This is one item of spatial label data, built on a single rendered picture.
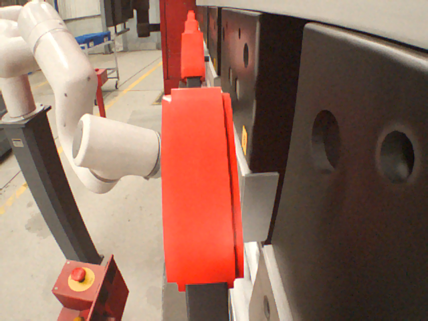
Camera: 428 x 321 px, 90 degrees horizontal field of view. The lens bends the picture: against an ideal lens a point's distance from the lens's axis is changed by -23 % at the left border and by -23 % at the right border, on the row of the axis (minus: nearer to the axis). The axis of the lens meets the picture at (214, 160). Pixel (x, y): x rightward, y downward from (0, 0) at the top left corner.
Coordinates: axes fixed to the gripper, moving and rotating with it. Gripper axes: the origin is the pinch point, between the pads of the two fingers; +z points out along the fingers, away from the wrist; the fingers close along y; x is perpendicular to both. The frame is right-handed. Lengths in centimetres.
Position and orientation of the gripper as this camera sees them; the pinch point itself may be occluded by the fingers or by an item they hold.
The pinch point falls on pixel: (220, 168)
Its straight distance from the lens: 59.7
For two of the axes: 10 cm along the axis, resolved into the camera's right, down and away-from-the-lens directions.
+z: 7.2, 1.6, 6.8
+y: 4.1, -8.8, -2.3
